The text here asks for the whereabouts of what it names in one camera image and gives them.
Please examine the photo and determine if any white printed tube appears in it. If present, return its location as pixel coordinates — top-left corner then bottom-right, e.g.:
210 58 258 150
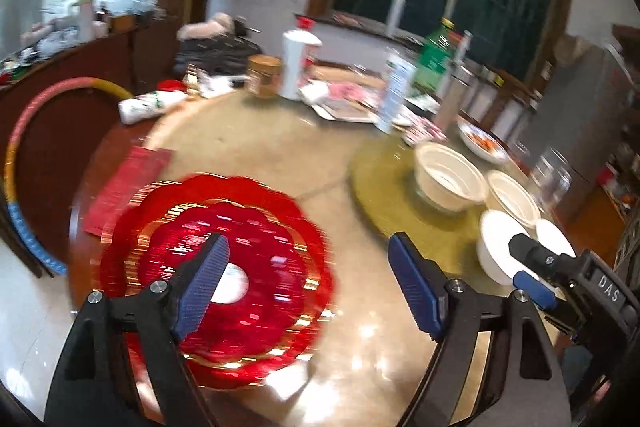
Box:
376 54 418 134

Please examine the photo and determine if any white disposable lid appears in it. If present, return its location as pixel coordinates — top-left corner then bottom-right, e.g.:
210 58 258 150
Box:
535 218 577 258

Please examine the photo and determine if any dark fur-collar jacket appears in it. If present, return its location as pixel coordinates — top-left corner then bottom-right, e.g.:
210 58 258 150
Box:
174 13 261 75

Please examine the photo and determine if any brown gold jar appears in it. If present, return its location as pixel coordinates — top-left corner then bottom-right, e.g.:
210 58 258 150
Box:
246 55 283 98

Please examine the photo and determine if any grey refrigerator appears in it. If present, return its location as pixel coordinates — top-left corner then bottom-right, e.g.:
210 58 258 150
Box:
530 42 640 168

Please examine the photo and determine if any green plastic bottle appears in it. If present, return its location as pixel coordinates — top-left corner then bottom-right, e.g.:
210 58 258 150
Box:
415 18 463 95

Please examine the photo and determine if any clear glass mug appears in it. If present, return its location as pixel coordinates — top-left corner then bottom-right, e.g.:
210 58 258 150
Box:
530 147 572 208

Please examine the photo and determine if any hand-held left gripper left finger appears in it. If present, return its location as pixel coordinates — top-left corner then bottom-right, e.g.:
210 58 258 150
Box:
45 232 231 427

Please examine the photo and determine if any red scalloped plate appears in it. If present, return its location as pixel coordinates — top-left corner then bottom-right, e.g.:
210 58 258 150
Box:
134 202 307 358
99 174 337 377

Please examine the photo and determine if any gold glitter lazy susan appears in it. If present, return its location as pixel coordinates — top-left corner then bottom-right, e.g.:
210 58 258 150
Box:
348 138 516 278

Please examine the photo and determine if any book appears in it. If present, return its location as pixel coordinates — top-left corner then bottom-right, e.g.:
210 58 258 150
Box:
310 99 378 124

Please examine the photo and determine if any multicoloured hula hoop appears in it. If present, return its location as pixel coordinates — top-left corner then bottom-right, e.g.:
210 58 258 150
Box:
2 77 135 278

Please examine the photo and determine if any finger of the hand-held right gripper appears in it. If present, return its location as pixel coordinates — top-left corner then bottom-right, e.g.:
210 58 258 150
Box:
512 271 558 309
509 232 587 288

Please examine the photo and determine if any blue-rimmed plate with food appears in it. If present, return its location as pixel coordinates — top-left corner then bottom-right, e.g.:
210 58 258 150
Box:
457 121 511 164

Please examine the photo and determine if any white disposable bowl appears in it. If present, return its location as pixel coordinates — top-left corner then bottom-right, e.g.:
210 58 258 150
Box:
414 142 488 212
486 170 541 228
476 209 538 285

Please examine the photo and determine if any white paper roll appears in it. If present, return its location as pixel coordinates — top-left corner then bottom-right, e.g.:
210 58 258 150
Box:
386 0 405 36

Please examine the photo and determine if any white liquor bottle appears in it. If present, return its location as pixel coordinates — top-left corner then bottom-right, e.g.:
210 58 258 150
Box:
281 18 322 100

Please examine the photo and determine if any white green milk bottle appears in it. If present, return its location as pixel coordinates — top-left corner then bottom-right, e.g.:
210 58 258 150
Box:
118 89 187 125

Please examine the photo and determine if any steel thermos flask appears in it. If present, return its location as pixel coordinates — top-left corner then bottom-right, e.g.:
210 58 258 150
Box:
434 67 476 132

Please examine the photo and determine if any wooden shelf unit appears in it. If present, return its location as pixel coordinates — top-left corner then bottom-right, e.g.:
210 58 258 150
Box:
600 107 640 228

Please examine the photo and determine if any wooden chair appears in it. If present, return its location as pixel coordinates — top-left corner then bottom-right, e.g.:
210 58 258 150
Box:
465 62 541 142

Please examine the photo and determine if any wooden sideboard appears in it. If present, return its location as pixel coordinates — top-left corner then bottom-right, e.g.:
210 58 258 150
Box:
0 22 176 118

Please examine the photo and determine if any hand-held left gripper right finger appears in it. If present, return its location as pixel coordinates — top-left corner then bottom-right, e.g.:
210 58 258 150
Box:
387 232 571 427

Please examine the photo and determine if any red paper packet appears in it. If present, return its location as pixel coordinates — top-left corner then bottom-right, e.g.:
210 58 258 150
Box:
82 147 173 238

